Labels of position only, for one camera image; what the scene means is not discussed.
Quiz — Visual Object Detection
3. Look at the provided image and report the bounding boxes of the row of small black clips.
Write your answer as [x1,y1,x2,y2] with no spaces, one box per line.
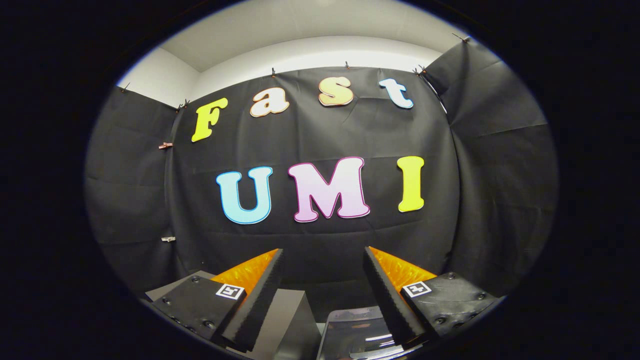
[120,33,472,112]

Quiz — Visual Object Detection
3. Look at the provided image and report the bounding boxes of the grey box cabinet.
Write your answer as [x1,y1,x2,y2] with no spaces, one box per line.
[144,270,322,360]

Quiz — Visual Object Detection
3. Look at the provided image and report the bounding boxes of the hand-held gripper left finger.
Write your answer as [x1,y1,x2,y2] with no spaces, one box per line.
[150,248,285,353]

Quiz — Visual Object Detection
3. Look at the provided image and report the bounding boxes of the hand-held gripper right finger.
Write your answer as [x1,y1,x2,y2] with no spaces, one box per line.
[362,246,501,350]

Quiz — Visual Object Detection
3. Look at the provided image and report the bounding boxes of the black backdrop cloth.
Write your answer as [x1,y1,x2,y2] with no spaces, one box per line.
[84,37,559,323]

